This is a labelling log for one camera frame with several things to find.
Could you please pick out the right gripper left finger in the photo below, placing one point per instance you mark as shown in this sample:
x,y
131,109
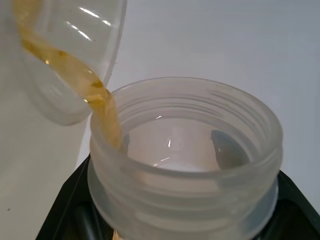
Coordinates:
x,y
65,215

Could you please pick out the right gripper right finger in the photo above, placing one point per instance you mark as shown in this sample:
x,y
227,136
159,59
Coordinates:
x,y
300,215

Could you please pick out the translucent plastic jar with threads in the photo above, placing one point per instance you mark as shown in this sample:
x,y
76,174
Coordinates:
x,y
200,200

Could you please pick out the clear container pouring yellow liquid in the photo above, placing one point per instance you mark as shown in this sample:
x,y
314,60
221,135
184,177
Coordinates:
x,y
50,100

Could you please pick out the orange liquid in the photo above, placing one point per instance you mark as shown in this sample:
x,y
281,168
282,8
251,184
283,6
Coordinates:
x,y
75,67

